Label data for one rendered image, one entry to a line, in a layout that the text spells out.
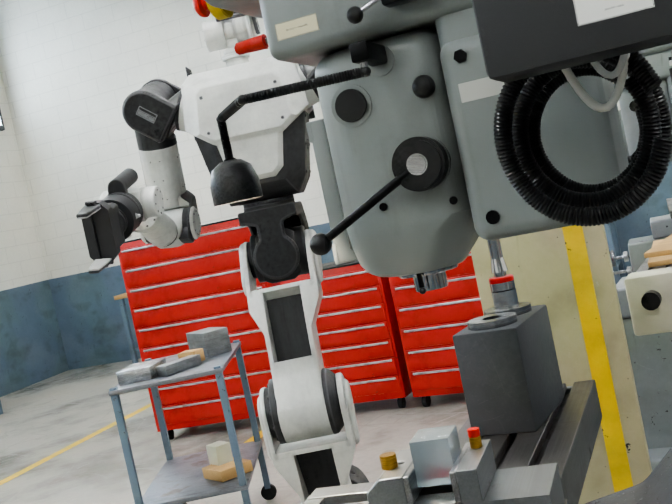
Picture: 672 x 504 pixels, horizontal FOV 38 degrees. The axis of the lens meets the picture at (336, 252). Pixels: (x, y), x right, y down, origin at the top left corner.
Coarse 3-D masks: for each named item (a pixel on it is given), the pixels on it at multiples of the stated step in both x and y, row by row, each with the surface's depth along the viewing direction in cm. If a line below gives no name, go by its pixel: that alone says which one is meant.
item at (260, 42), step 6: (258, 36) 152; (264, 36) 152; (240, 42) 153; (246, 42) 152; (252, 42) 152; (258, 42) 151; (264, 42) 151; (234, 48) 153; (240, 48) 153; (246, 48) 152; (252, 48) 152; (258, 48) 152; (264, 48) 152; (240, 54) 154
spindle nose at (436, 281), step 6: (426, 276) 135; (432, 276) 135; (438, 276) 135; (444, 276) 136; (414, 282) 137; (426, 282) 135; (432, 282) 135; (438, 282) 135; (444, 282) 136; (426, 288) 135; (432, 288) 135; (438, 288) 135
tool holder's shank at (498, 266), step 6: (492, 240) 182; (498, 240) 182; (492, 246) 182; (498, 246) 182; (492, 252) 182; (498, 252) 182; (492, 258) 182; (498, 258) 182; (492, 264) 182; (498, 264) 182; (504, 264) 182; (492, 270) 183; (498, 270) 182; (504, 270) 182; (498, 276) 182
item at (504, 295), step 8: (512, 280) 182; (496, 288) 182; (504, 288) 181; (512, 288) 181; (496, 296) 182; (504, 296) 181; (512, 296) 181; (496, 304) 182; (504, 304) 181; (512, 304) 181
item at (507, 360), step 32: (480, 320) 174; (512, 320) 171; (544, 320) 183; (480, 352) 170; (512, 352) 168; (544, 352) 179; (480, 384) 171; (512, 384) 168; (544, 384) 176; (480, 416) 172; (512, 416) 169; (544, 416) 173
